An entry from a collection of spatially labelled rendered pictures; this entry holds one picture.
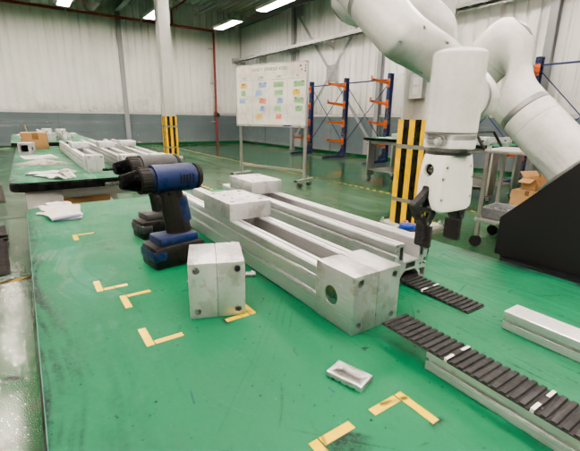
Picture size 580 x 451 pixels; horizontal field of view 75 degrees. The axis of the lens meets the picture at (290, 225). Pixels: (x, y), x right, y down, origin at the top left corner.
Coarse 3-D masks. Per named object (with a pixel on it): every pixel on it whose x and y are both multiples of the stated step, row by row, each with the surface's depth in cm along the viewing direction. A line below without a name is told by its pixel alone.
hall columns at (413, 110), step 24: (168, 24) 946; (168, 48) 959; (168, 72) 972; (408, 72) 369; (168, 96) 985; (408, 96) 377; (168, 120) 997; (408, 120) 371; (168, 144) 1012; (408, 144) 375; (408, 168) 379; (408, 192) 383; (408, 216) 388
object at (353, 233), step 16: (272, 192) 123; (272, 208) 111; (288, 208) 102; (304, 208) 109; (320, 208) 102; (288, 224) 105; (304, 224) 97; (320, 224) 91; (336, 224) 87; (352, 224) 93; (368, 224) 88; (336, 240) 87; (352, 240) 83; (368, 240) 78; (384, 240) 76; (400, 240) 81; (384, 256) 75; (400, 256) 75; (416, 256) 78; (400, 272) 75; (416, 272) 79
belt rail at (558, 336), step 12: (504, 312) 60; (516, 312) 59; (528, 312) 59; (504, 324) 60; (516, 324) 59; (528, 324) 57; (540, 324) 56; (552, 324) 56; (564, 324) 56; (528, 336) 57; (540, 336) 56; (552, 336) 54; (564, 336) 53; (576, 336) 53; (552, 348) 55; (564, 348) 53; (576, 348) 52; (576, 360) 52
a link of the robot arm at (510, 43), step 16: (496, 32) 93; (512, 32) 90; (528, 32) 91; (496, 48) 93; (512, 48) 90; (528, 48) 91; (496, 64) 95; (512, 64) 90; (528, 64) 91; (496, 80) 98; (512, 80) 91; (528, 80) 91; (512, 96) 91; (528, 96) 89; (496, 112) 95; (512, 112) 91
